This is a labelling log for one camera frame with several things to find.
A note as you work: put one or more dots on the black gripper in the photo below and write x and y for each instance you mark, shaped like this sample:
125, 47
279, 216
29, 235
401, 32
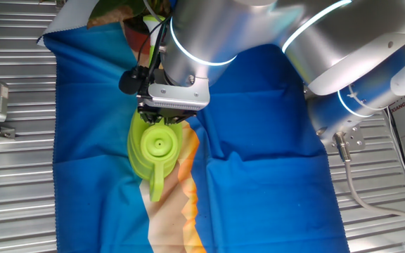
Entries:
169, 114

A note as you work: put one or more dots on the green plastic watering can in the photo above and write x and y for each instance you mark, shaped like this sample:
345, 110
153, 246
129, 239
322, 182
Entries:
157, 144

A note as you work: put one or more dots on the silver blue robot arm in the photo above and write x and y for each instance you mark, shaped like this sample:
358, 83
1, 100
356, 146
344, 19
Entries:
329, 42

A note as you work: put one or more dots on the potted anthurium plant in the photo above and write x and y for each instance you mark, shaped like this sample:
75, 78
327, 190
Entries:
134, 38

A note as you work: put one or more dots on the black foam ball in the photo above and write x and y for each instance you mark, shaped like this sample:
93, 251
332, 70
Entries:
129, 83

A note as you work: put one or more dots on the blue printed cloth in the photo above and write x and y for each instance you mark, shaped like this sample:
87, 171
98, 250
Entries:
258, 193

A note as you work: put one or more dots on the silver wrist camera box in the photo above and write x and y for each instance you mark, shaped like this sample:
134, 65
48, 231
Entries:
178, 93

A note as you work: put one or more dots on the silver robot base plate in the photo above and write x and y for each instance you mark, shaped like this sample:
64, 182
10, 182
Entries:
357, 138

